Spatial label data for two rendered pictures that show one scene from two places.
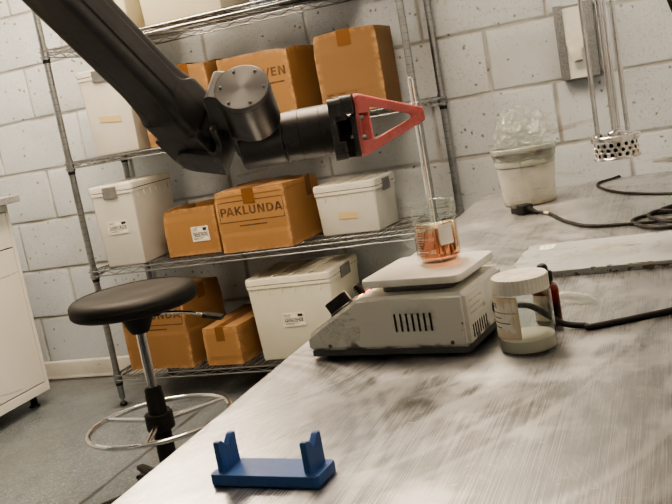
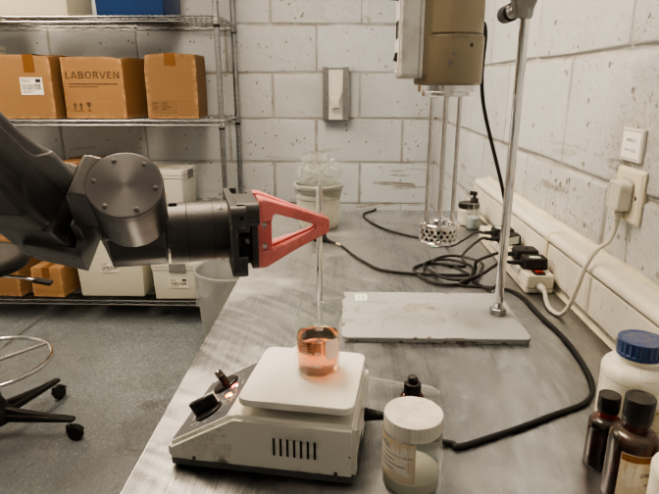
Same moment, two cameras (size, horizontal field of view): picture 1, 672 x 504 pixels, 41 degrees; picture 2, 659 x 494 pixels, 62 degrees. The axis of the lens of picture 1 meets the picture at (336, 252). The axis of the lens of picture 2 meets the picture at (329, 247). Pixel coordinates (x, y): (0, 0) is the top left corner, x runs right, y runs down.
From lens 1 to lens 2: 0.51 m
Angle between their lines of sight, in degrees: 21
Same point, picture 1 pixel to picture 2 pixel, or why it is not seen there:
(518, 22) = (297, 73)
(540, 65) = (308, 106)
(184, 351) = (13, 283)
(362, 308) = (237, 426)
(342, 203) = not seen: hidden behind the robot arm
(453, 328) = (338, 461)
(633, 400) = not seen: outside the picture
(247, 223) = not seen: hidden behind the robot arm
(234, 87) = (114, 183)
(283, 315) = (100, 264)
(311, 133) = (203, 238)
